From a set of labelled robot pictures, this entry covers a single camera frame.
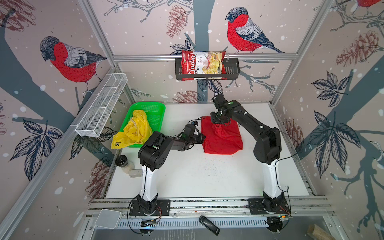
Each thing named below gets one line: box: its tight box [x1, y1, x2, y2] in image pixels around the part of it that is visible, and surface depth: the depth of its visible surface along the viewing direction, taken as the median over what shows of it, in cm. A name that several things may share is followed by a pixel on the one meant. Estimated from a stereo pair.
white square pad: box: [95, 208, 122, 229], surface depth 71 cm
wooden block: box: [307, 224, 336, 240], surface depth 65 cm
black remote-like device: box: [198, 215, 221, 236], surface depth 67 cm
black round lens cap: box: [115, 154, 128, 168], surface depth 80 cm
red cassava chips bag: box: [181, 50, 228, 81], surface depth 90 cm
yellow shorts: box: [111, 109, 153, 149], surface depth 96 cm
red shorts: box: [201, 116, 244, 155], surface depth 95 cm
